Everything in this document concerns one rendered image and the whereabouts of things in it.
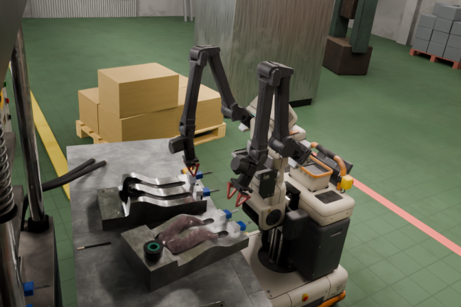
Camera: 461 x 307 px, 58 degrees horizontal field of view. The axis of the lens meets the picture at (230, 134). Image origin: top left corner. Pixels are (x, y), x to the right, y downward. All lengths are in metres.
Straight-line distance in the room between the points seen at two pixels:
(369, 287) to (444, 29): 7.78
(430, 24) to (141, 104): 7.73
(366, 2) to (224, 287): 6.45
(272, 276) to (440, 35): 8.36
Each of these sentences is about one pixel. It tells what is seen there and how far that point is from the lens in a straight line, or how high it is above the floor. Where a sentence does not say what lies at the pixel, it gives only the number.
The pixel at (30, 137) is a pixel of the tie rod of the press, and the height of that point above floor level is 1.26.
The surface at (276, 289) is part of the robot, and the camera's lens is 2.56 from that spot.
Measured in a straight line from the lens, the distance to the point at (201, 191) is 2.11.
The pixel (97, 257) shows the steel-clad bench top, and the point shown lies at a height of 0.80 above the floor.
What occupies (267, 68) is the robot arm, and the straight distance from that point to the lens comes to 1.68.
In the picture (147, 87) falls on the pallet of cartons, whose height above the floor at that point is 0.76.
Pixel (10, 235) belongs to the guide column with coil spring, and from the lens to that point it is 1.22.
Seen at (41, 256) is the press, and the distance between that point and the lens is 2.00.
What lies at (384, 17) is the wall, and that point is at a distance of 12.41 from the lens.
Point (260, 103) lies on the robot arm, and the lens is 1.74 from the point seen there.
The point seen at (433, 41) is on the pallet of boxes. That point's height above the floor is 0.42.
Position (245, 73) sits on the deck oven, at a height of 0.58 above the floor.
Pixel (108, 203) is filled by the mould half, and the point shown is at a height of 0.86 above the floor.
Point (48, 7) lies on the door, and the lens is 10.92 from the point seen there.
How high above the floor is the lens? 2.07
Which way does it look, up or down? 25 degrees down
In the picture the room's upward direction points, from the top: 6 degrees clockwise
